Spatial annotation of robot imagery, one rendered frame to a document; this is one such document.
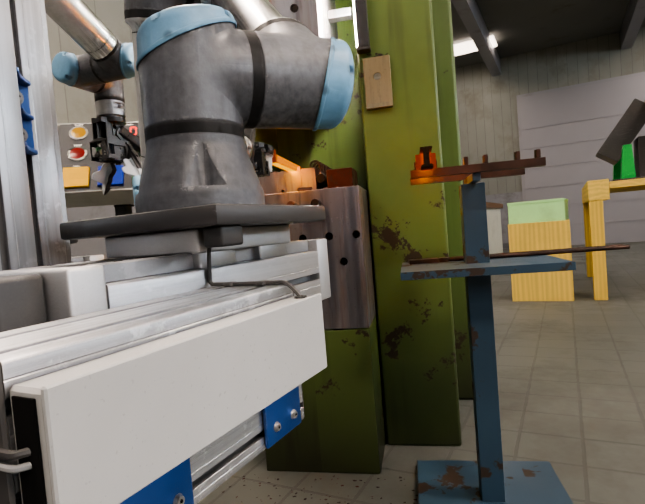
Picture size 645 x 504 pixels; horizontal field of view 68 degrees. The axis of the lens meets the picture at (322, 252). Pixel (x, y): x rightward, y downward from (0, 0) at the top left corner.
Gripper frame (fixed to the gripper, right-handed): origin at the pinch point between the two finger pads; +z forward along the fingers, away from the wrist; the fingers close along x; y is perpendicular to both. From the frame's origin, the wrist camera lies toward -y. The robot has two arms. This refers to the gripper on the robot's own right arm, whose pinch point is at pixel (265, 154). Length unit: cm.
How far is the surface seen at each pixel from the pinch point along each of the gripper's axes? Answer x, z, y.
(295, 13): 6, 27, -49
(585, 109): 406, 1022, -198
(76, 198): -63, 3, 6
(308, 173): 5.3, 27.7, 2.8
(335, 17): 16, 46, -53
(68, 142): -68, 9, -13
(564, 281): 157, 321, 81
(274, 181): -6.5, 27.7, 4.2
